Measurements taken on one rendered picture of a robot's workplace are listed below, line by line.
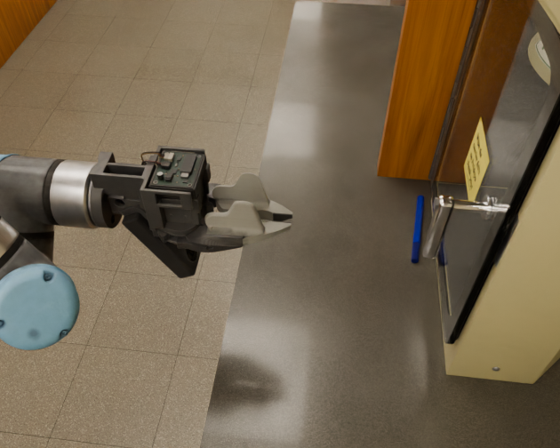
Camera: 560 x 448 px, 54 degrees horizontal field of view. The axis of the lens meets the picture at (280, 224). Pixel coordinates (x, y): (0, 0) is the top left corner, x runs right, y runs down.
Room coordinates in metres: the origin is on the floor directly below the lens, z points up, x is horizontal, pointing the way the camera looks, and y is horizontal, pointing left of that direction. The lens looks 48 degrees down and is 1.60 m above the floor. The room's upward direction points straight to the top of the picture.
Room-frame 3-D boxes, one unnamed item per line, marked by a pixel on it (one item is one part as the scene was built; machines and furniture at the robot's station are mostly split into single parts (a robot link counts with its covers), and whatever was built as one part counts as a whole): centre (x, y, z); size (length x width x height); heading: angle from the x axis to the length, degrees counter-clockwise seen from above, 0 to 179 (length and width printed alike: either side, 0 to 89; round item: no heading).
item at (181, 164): (0.43, 0.14, 1.17); 0.12 x 0.08 x 0.09; 83
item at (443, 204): (0.38, -0.19, 1.17); 0.05 x 0.03 x 0.10; 83
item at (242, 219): (0.39, 0.04, 1.17); 0.09 x 0.03 x 0.06; 81
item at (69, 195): (0.44, 0.22, 1.17); 0.08 x 0.05 x 0.08; 173
